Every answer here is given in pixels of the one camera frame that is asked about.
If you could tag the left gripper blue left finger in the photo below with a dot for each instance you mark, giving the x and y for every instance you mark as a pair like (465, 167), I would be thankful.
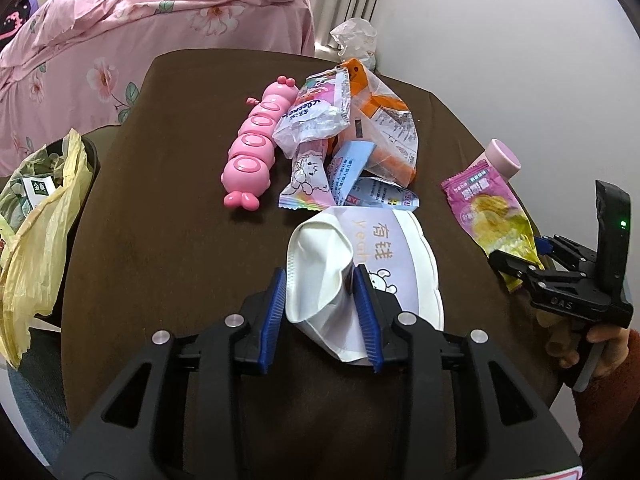
(270, 319)

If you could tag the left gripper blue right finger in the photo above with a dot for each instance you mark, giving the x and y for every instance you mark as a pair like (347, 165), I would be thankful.
(368, 311)

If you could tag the white paper bowl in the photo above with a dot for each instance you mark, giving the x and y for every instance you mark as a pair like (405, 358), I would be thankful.
(337, 251)

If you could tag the pink yellow chip bag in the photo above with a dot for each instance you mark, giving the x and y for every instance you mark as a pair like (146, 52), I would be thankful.
(487, 209)

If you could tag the green white milk carton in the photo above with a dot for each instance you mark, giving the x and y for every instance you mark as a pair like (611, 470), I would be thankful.
(37, 189)

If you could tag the yellow plastic trash bag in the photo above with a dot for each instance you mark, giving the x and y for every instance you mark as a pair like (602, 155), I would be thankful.
(18, 254)

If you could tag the pink cartoon candy wrapper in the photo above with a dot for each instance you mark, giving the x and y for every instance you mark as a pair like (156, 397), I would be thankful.
(309, 186)

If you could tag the pink cylindrical jar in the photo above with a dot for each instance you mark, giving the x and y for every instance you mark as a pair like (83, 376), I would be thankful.
(498, 155)

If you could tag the white blue printed wrapper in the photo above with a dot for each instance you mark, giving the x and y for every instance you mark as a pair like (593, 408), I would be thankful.
(375, 193)

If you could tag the pink caterpillar toy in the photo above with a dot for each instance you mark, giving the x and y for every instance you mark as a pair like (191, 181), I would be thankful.
(246, 174)

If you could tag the light blue paper packet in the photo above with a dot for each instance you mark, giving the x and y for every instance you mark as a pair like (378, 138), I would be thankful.
(346, 166)

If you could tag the silver pink cookie wrapper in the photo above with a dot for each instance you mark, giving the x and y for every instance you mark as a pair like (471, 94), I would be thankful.
(320, 111)

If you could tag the orange white snack bag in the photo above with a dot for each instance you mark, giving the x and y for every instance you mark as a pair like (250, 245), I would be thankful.
(380, 116)

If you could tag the white plastic bag on floor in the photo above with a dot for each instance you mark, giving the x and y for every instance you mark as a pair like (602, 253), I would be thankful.
(356, 38)

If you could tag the pink floral bed duvet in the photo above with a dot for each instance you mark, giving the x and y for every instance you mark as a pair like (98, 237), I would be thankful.
(79, 64)

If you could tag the black pink kitty blanket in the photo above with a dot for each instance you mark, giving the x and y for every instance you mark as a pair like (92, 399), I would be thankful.
(18, 14)

